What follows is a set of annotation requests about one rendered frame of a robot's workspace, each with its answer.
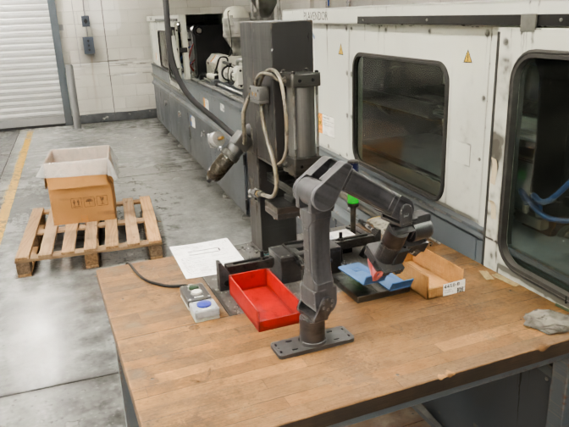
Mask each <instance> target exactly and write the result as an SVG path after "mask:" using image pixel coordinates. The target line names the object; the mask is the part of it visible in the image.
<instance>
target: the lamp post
mask: <svg viewBox="0 0 569 427"><path fill-rule="evenodd" d="M347 163H348V164H357V163H359V161H358V160H357V159H350V160H348V161H347ZM347 206H348V207H350V208H351V232H352V233H353V234H356V207H358V206H359V203H355V204H351V203H347Z"/></svg>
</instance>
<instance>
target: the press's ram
mask: <svg viewBox="0 0 569 427"><path fill-rule="evenodd" d="M278 174H279V188H280V189H281V190H283V191H285V192H286V193H285V195H284V197H276V198H274V199H265V211H267V212H268V213H269V214H271V215H272V216H273V219H276V220H279V219H288V218H294V217H298V218H299V219H300V218H301V215H300V209H299V208H298V207H297V206H296V199H295V197H294V195H293V191H292V190H293V185H294V183H295V182H296V180H297V179H295V177H293V176H292V175H291V174H290V173H288V174H286V173H285V171H283V170H280V171H278ZM267 180H268V181H269V182H271V183H272V184H274V176H273V172H267Z"/></svg>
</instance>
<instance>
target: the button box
mask: <svg viewBox="0 0 569 427"><path fill-rule="evenodd" d="M126 264H128V265H129V266H130V267H131V268H132V269H133V271H134V272H135V273H136V274H137V275H138V276H139V277H140V278H141V279H143V280H144V281H146V282H148V283H150V284H154V285H156V286H164V287H179V288H180V294H181V295H180V296H181V298H182V300H183V301H184V303H185V305H186V307H187V308H188V310H189V311H190V305H189V304H190V302H197V301H201V300H206V299H210V298H212V297H211V295H210V294H209V292H208V291H207V289H206V287H205V286H204V285H203V284H202V283H201V282H200V283H197V284H193V285H198V286H199V289H200V290H202V293H201V294H199V295H193V294H191V290H189V286H191V285H192V284H189V285H187V284H181V285H168V284H163V283H158V282H155V281H151V280H148V279H146V278H145V277H143V276H142V275H141V274H139V273H138V271H137V270H136V269H135V267H134V266H133V265H132V264H131V263H130V262H127V263H126Z"/></svg>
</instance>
